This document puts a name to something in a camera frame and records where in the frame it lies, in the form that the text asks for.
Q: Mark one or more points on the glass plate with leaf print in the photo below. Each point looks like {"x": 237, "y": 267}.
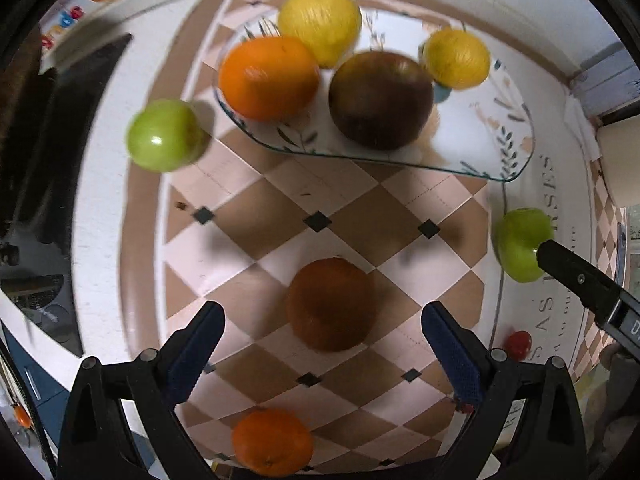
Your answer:
{"x": 480, "y": 125}

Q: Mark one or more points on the orange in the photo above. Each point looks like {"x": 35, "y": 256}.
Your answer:
{"x": 272, "y": 440}
{"x": 267, "y": 77}

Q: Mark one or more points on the small red tomato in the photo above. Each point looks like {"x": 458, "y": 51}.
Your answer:
{"x": 517, "y": 345}

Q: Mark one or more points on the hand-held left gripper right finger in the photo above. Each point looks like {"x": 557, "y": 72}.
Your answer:
{"x": 454, "y": 355}

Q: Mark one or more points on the small yellow lemon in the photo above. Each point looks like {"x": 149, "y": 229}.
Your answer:
{"x": 457, "y": 57}

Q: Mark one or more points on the brown round fruit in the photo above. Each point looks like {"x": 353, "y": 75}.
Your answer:
{"x": 330, "y": 305}

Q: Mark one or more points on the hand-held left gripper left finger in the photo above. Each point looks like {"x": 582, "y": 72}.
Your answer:
{"x": 196, "y": 349}

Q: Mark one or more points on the black glossy panel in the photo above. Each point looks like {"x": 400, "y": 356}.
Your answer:
{"x": 95, "y": 120}

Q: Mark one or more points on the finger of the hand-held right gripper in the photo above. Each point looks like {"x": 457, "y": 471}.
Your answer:
{"x": 575, "y": 272}

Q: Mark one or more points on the dark red apple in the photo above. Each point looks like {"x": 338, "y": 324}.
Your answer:
{"x": 380, "y": 100}

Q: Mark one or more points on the large yellow lemon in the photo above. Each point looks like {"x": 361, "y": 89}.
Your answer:
{"x": 320, "y": 25}

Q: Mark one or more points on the green apple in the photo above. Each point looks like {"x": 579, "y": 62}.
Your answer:
{"x": 165, "y": 135}
{"x": 520, "y": 242}

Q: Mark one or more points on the checkered printed tablecloth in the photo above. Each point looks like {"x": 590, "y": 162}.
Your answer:
{"x": 320, "y": 240}

